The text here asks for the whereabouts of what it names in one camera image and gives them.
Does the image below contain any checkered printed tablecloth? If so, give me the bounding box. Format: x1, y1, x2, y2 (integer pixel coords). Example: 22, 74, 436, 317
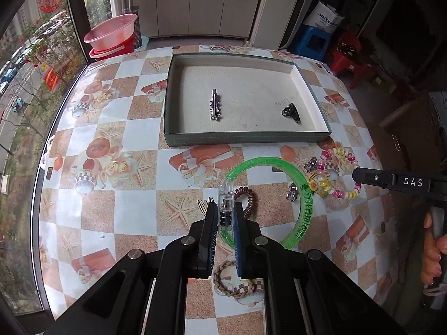
33, 44, 397, 335

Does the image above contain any white cabinet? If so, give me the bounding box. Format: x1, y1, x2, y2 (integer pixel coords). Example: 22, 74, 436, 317
130, 0, 270, 40

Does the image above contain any pink plastic basin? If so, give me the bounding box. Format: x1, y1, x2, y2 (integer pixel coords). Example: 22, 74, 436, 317
84, 13, 138, 51

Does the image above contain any grey-green shallow box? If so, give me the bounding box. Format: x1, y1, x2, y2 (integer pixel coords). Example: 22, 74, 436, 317
162, 53, 332, 147

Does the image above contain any pink yellow beaded bracelet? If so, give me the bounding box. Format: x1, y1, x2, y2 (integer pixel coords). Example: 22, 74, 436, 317
319, 147, 362, 199

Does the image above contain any white printed sack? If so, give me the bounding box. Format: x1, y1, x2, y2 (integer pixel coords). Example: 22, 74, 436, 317
303, 1, 345, 29

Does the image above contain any red street lantern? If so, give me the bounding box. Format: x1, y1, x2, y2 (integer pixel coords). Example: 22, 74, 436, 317
43, 68, 61, 92

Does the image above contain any red plastic stool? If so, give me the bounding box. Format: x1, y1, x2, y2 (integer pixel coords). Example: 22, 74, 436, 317
327, 31, 375, 88

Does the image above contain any beige braided hair tie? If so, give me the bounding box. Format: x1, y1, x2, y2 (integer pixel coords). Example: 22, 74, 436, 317
212, 255, 266, 299

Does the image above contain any person's right hand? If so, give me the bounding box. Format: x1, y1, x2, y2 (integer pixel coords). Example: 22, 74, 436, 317
421, 213, 447, 287

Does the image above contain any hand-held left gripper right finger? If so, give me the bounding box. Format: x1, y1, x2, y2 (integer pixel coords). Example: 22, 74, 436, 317
233, 200, 409, 335

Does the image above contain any silver metal hair clip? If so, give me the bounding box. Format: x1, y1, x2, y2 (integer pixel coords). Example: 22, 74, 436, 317
208, 89, 223, 122

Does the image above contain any black hair claw clip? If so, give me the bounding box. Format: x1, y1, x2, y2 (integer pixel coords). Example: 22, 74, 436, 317
281, 102, 301, 125

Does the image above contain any blue plastic stool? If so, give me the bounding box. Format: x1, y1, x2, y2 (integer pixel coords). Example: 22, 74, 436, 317
289, 24, 338, 61

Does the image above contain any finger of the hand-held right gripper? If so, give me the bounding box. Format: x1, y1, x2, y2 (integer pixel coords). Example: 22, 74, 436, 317
352, 167, 397, 189

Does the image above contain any red plastic bucket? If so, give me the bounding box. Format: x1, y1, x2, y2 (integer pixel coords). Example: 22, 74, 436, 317
89, 35, 137, 61

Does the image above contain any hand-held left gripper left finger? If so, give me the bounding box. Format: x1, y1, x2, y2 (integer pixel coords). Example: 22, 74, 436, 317
44, 202, 219, 335

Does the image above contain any green translucent bangle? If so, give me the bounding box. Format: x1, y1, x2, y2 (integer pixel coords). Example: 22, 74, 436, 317
218, 157, 313, 251

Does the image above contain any brown spiral hair tie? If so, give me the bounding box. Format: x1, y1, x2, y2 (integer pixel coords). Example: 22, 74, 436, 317
233, 188, 255, 219

